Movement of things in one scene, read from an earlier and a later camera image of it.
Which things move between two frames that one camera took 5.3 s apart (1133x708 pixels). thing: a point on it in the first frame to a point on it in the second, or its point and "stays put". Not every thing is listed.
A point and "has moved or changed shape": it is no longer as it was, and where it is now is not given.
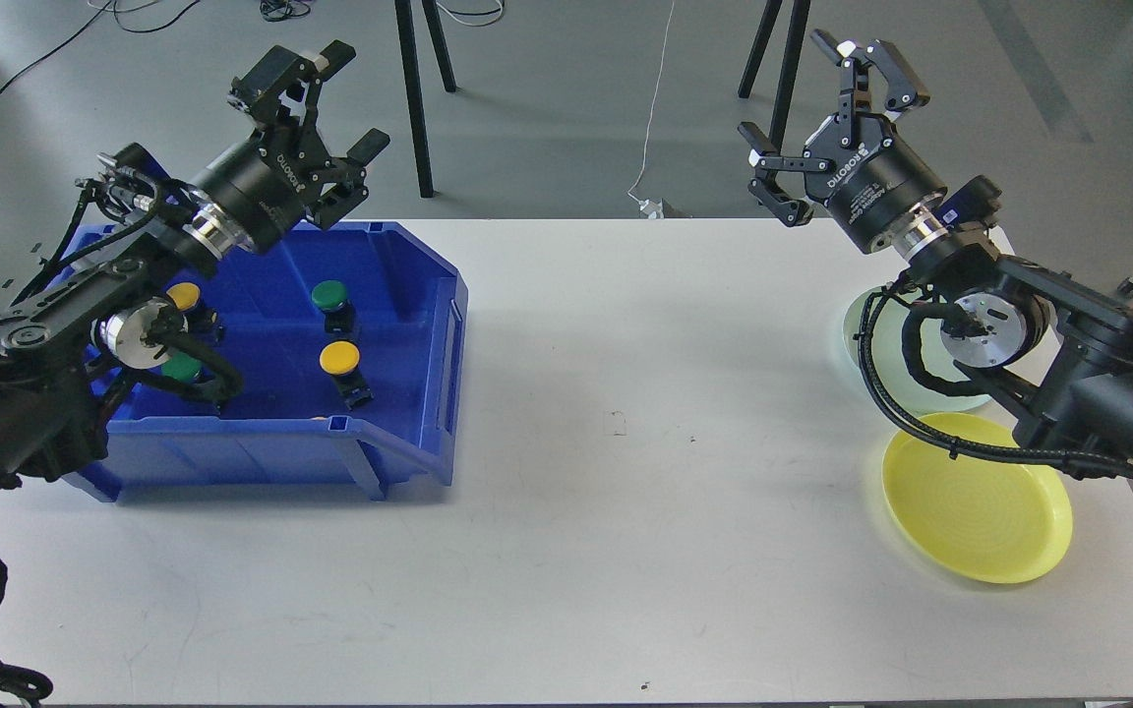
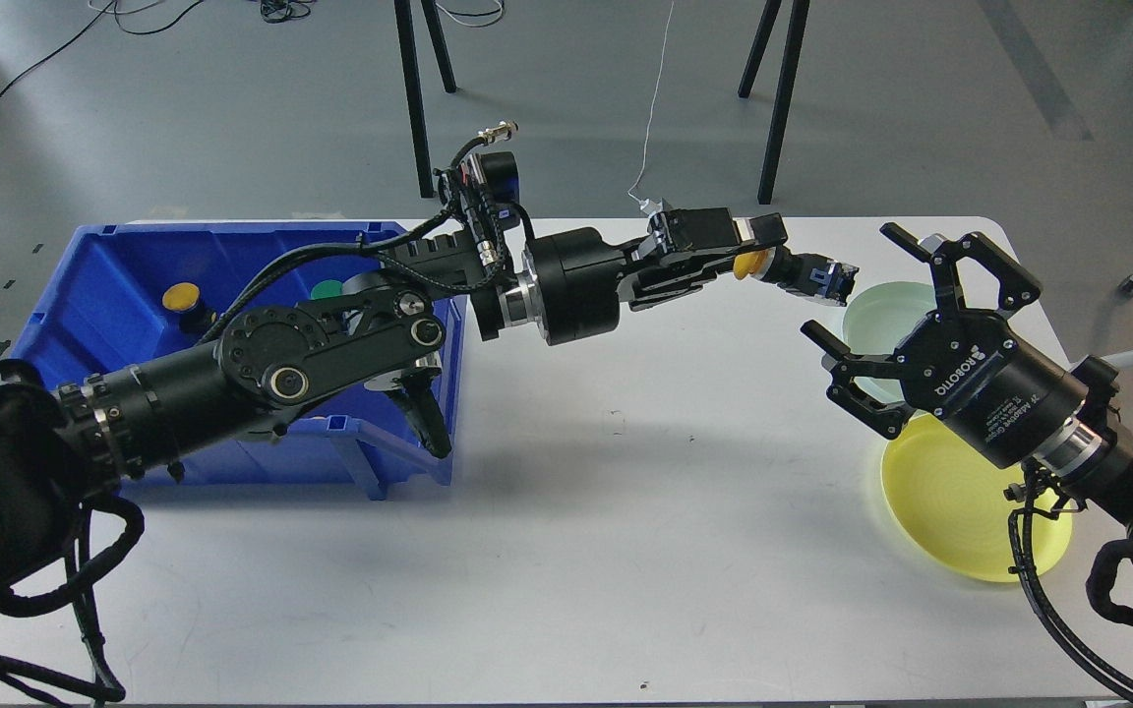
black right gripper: (853, 164) to (971, 367)
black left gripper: (264, 188) to (576, 274)
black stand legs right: (790, 67) stays put
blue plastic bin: (346, 339) stays put
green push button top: (328, 293) stays put
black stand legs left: (405, 26) stays put
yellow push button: (339, 358) has moved or changed shape
